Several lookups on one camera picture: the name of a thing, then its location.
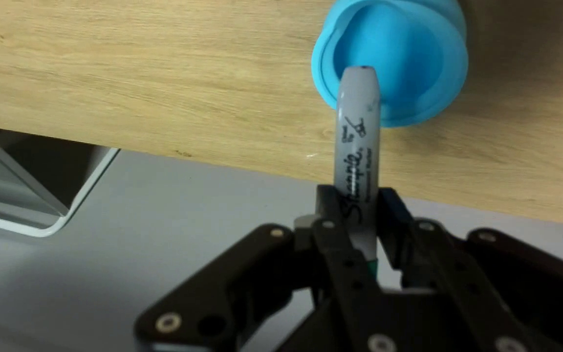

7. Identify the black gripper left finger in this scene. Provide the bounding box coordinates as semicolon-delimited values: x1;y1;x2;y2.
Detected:
132;183;388;352

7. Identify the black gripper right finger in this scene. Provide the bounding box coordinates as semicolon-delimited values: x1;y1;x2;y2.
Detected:
375;185;563;352

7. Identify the green capped grey marker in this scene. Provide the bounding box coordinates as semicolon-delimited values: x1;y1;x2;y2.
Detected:
332;64;385;289

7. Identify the small blue bowl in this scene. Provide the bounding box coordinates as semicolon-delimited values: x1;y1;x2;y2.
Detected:
308;0;471;128

